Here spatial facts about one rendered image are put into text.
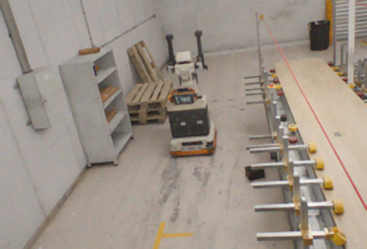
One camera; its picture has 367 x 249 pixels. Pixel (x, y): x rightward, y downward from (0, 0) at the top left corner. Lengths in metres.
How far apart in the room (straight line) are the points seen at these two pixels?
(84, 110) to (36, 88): 1.09
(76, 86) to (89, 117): 0.46
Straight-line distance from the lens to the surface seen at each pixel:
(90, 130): 5.05
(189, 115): 4.74
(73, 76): 4.84
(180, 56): 4.95
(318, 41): 9.97
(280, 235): 2.10
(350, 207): 2.43
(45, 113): 4.10
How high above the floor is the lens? 2.35
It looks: 21 degrees down
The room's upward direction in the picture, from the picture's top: 10 degrees counter-clockwise
